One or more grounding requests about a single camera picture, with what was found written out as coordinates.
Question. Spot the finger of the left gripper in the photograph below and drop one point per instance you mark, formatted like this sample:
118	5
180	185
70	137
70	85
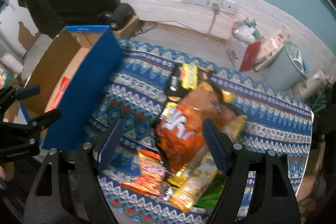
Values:
42	122
25	93

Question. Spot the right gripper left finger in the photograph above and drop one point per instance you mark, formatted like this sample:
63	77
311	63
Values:
50	200

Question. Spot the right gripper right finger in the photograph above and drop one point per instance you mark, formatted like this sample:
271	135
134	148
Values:
273	199

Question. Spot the red snack packet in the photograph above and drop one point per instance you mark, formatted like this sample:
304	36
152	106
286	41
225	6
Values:
57	94

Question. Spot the green pea snack bag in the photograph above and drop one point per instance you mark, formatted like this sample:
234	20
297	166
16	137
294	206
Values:
210	197

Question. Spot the orange fries snack bag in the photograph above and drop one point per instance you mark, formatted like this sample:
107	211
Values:
152	174

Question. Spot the yellow popcorn snack bag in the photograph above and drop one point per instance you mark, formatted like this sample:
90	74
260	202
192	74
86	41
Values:
190	162

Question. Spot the large orange chips bag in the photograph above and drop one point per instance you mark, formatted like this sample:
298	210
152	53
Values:
205	102

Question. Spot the black yellow snack bag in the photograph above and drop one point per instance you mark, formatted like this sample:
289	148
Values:
183	79

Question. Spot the person's left hand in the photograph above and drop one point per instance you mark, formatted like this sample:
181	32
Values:
2	173

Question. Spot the blue cardboard box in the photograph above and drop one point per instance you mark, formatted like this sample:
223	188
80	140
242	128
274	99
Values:
87	56

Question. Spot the blue patterned tablecloth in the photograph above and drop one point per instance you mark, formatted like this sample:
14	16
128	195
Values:
161	95

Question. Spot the white electric kettle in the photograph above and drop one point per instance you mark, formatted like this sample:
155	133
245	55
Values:
313	84

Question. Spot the black spotlight lamp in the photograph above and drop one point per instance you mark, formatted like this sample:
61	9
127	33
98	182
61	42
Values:
119	18

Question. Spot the small cardboard box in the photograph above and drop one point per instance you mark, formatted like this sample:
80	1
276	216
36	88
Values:
129	30

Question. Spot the light blue waste bin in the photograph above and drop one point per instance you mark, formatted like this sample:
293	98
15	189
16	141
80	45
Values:
289	67

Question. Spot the white cardboard packaging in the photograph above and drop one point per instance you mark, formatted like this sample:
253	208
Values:
270	48

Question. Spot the red white shopping bag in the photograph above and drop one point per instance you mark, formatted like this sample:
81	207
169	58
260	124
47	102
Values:
243	44

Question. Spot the white wall socket strip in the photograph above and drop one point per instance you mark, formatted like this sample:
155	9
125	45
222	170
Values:
227	6

